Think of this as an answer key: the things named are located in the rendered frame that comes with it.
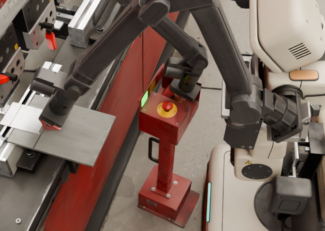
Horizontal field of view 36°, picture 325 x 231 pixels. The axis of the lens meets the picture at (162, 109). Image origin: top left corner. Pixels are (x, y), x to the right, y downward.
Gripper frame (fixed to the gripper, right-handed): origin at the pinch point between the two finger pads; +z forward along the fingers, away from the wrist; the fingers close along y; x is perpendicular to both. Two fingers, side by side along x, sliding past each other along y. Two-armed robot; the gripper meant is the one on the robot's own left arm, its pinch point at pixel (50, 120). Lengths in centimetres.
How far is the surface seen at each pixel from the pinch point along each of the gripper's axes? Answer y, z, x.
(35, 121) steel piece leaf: 1.0, 3.1, -3.5
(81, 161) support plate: 9.3, -4.7, 12.7
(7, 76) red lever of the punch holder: 7.1, -21.1, -14.9
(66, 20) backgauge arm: -57, 24, -12
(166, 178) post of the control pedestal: -34, 55, 59
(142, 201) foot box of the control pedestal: -30, 77, 60
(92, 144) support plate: 3.1, -5.2, 13.4
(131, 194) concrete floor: -35, 85, 56
